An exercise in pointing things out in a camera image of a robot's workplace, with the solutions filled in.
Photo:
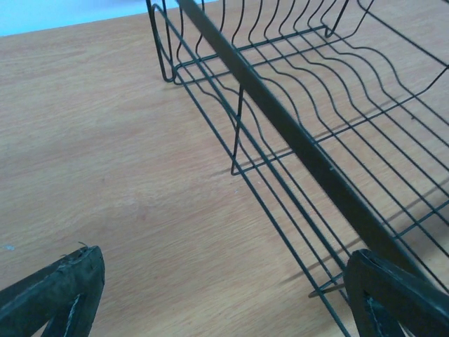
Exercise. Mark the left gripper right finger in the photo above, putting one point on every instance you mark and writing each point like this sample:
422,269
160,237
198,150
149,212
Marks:
384,299

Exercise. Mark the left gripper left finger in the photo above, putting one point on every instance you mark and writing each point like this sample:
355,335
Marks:
63,297

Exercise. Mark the black wire dish rack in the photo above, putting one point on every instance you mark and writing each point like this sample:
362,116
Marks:
335,113

